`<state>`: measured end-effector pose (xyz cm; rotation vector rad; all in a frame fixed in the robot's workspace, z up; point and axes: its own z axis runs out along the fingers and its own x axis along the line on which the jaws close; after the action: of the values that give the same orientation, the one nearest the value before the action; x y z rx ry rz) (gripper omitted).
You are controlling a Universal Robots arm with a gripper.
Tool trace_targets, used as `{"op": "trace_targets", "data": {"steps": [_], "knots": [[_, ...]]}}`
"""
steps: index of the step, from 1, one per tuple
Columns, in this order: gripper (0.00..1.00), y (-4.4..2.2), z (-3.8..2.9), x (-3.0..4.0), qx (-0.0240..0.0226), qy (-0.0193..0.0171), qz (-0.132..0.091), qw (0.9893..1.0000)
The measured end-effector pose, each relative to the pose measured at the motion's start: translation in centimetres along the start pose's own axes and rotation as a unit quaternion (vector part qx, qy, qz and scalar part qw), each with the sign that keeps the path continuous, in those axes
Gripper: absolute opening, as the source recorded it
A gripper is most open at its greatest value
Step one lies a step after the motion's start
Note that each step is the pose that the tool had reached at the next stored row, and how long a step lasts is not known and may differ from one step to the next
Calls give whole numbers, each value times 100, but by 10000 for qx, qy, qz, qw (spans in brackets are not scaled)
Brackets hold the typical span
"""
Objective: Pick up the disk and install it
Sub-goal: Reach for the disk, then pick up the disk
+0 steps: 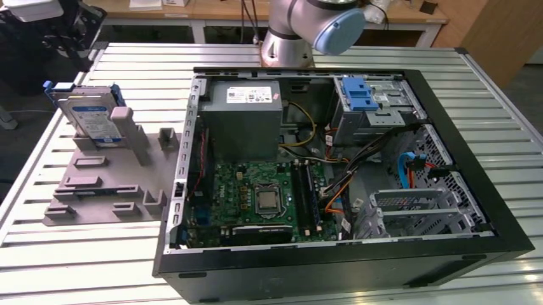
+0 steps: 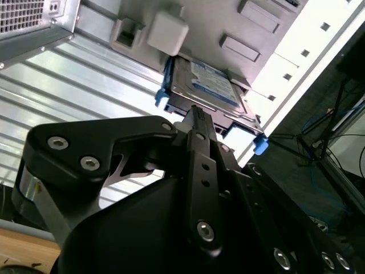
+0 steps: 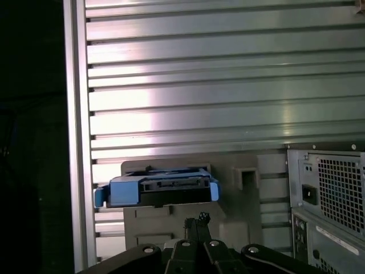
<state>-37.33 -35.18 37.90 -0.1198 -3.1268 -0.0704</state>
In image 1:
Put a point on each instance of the hard disk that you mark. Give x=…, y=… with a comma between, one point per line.
x=90, y=120

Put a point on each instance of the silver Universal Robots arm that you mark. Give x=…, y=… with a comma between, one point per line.
x=288, y=38

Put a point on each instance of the metal disk bay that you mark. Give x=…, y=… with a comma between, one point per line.
x=415, y=216

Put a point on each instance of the white paper sheet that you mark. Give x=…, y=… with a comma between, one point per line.
x=144, y=4

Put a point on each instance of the wooden desk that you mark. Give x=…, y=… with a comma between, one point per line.
x=169, y=11

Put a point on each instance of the small white box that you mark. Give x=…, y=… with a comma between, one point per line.
x=176, y=2

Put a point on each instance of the grey metal foot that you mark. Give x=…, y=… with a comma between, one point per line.
x=6, y=122

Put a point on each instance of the grey parts rack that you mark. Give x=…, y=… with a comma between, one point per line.
x=109, y=178

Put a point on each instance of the grey power supply unit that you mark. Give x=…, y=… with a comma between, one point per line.
x=241, y=133

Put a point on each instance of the green motherboard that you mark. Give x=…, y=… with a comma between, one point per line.
x=228, y=190

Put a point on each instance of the black CPU socket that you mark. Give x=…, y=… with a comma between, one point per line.
x=267, y=185

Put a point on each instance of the silver CPU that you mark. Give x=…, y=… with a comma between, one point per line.
x=265, y=200

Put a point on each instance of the blue plastic drive latch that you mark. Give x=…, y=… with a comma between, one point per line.
x=356, y=95

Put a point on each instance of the clear plastic bag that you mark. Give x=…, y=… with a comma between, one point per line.
x=375, y=14

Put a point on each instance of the metal optical drive cage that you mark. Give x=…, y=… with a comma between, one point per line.
x=352, y=127

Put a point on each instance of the black RAM slot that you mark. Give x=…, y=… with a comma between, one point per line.
x=301, y=197

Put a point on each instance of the black graphics card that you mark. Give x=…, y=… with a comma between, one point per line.
x=259, y=234

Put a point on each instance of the small dark square item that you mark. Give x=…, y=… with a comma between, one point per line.
x=428, y=5

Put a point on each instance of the black open PC case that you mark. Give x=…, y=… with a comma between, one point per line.
x=296, y=273

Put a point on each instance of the wooden cabinet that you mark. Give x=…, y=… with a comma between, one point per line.
x=500, y=38

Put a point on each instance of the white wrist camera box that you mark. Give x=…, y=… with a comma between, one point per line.
x=36, y=9

